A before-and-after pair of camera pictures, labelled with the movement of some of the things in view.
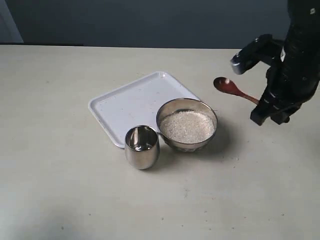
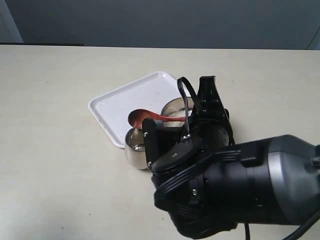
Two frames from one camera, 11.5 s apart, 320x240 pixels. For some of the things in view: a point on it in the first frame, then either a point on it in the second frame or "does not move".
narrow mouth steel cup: [142, 146] does not move
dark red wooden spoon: [227, 85] -> [136, 117]
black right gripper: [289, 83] -> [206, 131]
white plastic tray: [136, 104] does not move
